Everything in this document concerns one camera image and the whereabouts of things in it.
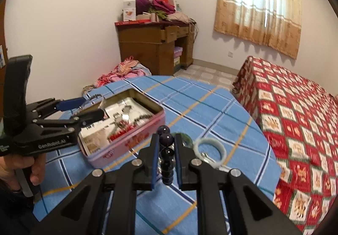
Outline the person's left hand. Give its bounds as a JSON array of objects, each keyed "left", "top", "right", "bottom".
[{"left": 1, "top": 153, "right": 46, "bottom": 190}]

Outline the beige window curtain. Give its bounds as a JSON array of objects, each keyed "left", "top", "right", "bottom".
[{"left": 214, "top": 0, "right": 301, "bottom": 59}]

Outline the brown wooden desk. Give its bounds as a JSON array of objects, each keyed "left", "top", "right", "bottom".
[{"left": 115, "top": 20, "right": 197, "bottom": 76}]

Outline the blue plaid tablecloth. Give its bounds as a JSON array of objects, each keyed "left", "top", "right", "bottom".
[{"left": 33, "top": 74, "right": 283, "bottom": 235}]

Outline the silver bangle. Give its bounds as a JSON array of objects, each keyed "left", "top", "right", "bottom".
[{"left": 73, "top": 94, "right": 106, "bottom": 116}]

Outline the green jade bead bracelet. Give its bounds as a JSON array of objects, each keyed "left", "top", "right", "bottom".
[{"left": 173, "top": 132, "right": 195, "bottom": 149}]

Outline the pale jade bangle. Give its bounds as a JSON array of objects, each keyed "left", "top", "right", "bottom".
[{"left": 192, "top": 137, "right": 227, "bottom": 169}]

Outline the paper lining in tin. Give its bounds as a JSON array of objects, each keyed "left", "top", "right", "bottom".
[{"left": 79, "top": 97, "right": 154, "bottom": 156}]

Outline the red patterned bed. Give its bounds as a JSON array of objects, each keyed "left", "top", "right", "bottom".
[{"left": 234, "top": 56, "right": 337, "bottom": 234}]

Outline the silver wristwatch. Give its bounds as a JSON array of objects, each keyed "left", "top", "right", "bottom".
[{"left": 113, "top": 105, "right": 132, "bottom": 129}]

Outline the white product box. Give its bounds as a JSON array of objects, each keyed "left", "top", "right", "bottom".
[{"left": 123, "top": 0, "right": 137, "bottom": 21}]

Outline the pink metal tin box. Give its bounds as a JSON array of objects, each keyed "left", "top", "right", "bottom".
[{"left": 73, "top": 88, "right": 166, "bottom": 168}]

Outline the pile of clothes on floor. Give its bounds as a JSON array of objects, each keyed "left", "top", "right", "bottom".
[{"left": 81, "top": 56, "right": 152, "bottom": 96}]

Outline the dark purple bead bracelet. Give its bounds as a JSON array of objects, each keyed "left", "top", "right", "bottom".
[{"left": 157, "top": 125, "right": 175, "bottom": 186}]

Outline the clutter on desk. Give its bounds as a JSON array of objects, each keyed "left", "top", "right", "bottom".
[{"left": 135, "top": 0, "right": 192, "bottom": 25}]

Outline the red string bracelet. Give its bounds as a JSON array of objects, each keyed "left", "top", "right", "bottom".
[{"left": 108, "top": 123, "right": 134, "bottom": 143}]

